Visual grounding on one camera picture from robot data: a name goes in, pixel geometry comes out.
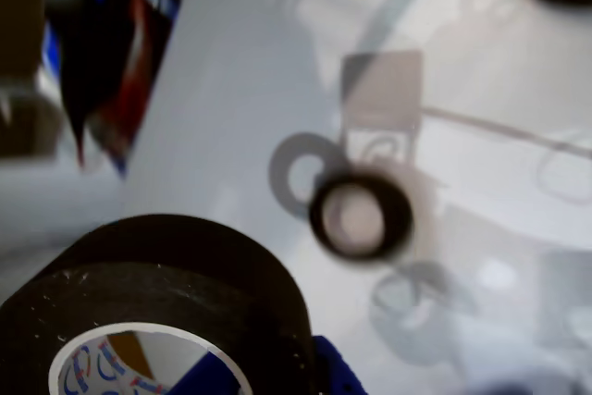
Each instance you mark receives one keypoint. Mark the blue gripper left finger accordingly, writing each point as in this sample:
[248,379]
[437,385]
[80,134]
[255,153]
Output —
[208,376]

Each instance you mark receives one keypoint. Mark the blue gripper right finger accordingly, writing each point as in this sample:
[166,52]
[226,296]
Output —
[337,372]

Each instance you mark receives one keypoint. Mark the black blue background object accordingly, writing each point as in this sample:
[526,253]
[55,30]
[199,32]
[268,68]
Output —
[92,43]

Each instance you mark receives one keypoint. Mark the brown cardboard box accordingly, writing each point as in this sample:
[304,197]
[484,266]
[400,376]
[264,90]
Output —
[23,20]

